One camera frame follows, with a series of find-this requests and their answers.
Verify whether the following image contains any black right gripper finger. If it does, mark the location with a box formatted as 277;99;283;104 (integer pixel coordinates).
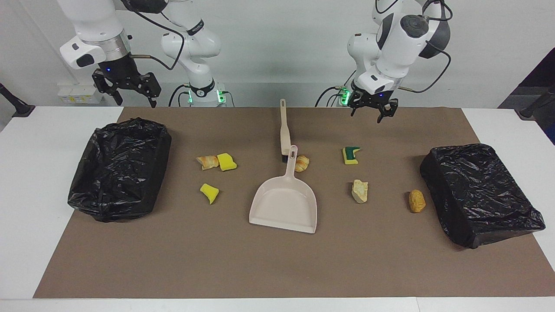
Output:
92;71;124;106
134;72;162;108

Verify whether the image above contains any green and yellow sponge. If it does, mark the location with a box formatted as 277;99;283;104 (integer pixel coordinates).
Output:
342;146;361;166

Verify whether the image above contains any beige hand brush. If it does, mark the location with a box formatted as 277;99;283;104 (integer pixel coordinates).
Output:
279;99;292;163

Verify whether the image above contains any pale croissant chunk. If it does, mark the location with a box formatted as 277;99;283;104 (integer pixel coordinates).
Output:
351;179;369;204

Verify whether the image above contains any brown round bun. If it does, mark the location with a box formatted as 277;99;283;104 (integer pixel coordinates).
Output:
408;189;426;213

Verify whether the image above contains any blocky yellow sponge piece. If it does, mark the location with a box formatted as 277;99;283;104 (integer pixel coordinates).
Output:
217;153;238;172

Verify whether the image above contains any beige plastic dustpan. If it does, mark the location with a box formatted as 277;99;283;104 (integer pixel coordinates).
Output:
249;145;317;234

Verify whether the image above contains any curved yellow sponge piece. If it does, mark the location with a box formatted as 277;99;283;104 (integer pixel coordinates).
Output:
199;183;220;205

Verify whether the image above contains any crumpled black bag-lined bin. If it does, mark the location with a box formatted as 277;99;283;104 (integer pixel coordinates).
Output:
67;117;172;223

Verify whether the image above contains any boxy black bag-lined bin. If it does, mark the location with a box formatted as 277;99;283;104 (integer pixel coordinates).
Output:
419;143;546;249

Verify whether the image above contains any black stand leg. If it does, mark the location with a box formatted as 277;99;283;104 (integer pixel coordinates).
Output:
519;84;555;120
0;82;36;118

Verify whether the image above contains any dark background furniture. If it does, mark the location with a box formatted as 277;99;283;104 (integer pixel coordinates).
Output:
498;47;555;146

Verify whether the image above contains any brown paper table mat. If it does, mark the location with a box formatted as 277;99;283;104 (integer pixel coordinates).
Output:
33;107;555;299

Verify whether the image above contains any black right base cable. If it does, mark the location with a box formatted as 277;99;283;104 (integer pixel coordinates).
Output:
168;84;235;107

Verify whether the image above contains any black base cable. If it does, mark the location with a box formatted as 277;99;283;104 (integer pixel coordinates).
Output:
168;84;235;107
314;69;357;107

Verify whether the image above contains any white wall power strip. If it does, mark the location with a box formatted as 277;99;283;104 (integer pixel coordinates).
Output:
57;84;104;104

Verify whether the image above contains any black left base cable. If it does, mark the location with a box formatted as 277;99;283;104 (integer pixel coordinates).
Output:
314;69;357;107

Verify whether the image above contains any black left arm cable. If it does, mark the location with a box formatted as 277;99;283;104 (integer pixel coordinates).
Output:
373;0;454;94

